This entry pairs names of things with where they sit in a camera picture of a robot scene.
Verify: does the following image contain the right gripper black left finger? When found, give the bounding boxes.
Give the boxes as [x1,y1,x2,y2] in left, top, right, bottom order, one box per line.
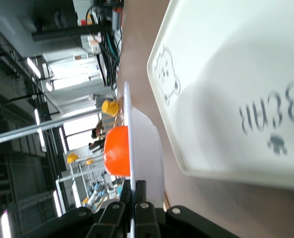
[20,179,133,238]

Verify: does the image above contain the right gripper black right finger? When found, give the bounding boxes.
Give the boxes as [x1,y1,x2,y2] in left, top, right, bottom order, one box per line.
[133,180,239,238]

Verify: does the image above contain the white round plate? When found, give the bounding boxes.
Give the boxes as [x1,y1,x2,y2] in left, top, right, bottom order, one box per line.
[123,81,166,238]

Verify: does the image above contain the orange fruit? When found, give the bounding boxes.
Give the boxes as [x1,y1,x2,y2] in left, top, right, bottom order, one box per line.
[103,125,131,178]

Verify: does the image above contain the person in dark clothes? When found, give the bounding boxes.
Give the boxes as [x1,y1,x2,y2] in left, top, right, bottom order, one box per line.
[88,120,105,153]

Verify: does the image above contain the brown table mat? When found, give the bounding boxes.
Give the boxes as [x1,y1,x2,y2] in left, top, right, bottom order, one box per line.
[116,0,294,238]

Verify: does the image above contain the wooden mug rack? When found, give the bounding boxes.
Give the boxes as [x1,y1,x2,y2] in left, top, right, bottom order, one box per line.
[101,96,125,129]

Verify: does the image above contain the yellow mug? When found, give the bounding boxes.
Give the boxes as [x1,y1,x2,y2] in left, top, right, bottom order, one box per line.
[101,99,120,118]

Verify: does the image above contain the cream tray with bear print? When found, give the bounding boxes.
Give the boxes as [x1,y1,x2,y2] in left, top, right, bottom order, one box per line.
[146,0,294,193]

